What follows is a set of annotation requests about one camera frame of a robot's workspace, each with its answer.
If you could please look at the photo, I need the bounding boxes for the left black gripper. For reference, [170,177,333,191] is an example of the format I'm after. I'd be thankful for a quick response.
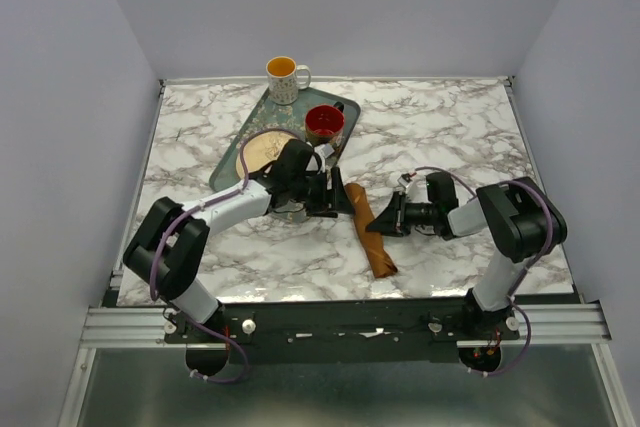
[289,166,355,218]

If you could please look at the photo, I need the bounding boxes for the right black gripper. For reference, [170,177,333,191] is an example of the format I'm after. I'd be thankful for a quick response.
[365,190,437,237]

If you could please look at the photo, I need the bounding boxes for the brown cloth napkin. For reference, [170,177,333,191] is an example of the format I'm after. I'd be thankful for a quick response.
[345,182,398,279]

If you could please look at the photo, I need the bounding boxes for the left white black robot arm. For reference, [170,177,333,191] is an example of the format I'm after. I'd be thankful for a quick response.
[122,138,355,342]

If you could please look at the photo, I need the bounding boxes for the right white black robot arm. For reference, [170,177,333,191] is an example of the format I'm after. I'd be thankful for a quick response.
[366,169,567,339]

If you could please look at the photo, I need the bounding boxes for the white mug yellow inside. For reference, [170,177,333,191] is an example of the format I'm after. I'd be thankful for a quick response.
[266,56,311,105]

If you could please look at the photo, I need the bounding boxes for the red black mug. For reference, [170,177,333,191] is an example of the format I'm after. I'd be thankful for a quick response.
[304,102,346,151]

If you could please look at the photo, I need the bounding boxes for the peach floral plate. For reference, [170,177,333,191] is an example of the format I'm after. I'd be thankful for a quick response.
[235,130,299,180]

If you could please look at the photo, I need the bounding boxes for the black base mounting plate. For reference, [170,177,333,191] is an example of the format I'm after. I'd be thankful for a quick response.
[165,297,520,366]

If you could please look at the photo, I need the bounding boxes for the green floral tray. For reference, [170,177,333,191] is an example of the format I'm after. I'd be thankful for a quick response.
[203,87,361,227]

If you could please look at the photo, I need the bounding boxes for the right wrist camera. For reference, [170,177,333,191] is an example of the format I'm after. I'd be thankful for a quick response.
[397,171,417,196]

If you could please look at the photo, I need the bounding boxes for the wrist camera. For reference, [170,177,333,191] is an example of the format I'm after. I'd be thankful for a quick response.
[397,171,417,196]
[313,143,335,172]

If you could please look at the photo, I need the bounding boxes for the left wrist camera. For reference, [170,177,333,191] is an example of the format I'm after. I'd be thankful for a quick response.
[313,143,335,172]

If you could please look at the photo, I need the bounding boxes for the aluminium frame rail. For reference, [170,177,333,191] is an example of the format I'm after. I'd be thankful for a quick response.
[80,303,611,349]

